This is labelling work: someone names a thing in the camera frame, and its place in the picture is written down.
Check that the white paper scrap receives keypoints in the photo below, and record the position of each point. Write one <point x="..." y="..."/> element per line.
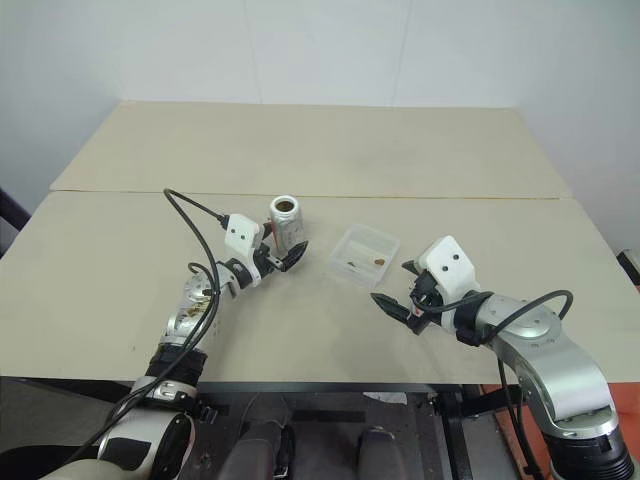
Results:
<point x="385" y="396"/>

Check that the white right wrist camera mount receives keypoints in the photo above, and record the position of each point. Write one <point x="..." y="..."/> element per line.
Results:
<point x="450" y="265"/>

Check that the black metal table frame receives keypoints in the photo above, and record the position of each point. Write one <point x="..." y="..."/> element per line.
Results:
<point x="455" y="430"/>

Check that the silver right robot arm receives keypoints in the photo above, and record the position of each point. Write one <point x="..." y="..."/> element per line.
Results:
<point x="550" y="350"/>

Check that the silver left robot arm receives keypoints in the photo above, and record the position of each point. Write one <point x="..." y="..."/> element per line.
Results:
<point x="185" y="320"/>

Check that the clear plastic container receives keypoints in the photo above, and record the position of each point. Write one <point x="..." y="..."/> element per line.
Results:
<point x="360" y="250"/>

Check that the orange floor mat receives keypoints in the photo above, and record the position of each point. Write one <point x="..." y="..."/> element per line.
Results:
<point x="625" y="395"/>

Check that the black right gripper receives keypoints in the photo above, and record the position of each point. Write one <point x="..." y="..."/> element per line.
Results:
<point x="426" y="295"/>

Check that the silver can with red label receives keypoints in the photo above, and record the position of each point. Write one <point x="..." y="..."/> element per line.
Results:
<point x="290" y="227"/>

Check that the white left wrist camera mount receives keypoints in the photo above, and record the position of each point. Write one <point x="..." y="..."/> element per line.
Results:
<point x="240" y="235"/>

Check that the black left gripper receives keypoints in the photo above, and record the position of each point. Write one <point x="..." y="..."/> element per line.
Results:
<point x="264" y="260"/>

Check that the dark brown contents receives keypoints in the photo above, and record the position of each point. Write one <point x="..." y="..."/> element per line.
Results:
<point x="285" y="204"/>

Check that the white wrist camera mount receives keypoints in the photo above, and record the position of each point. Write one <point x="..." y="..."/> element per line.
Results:
<point x="450" y="265"/>
<point x="240" y="235"/>

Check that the black slanted bar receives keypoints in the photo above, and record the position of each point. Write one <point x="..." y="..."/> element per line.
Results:
<point x="12" y="215"/>

